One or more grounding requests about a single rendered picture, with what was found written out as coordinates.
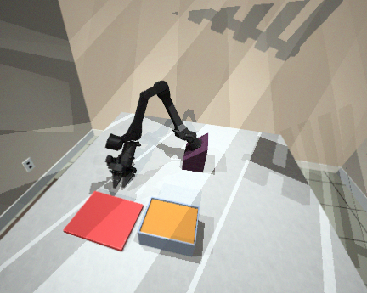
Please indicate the red lid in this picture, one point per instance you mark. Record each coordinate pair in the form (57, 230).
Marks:
(105, 220)

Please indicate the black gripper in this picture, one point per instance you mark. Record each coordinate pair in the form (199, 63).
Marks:
(123, 169)

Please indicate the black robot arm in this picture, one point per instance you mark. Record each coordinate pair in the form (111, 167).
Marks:
(134, 132)

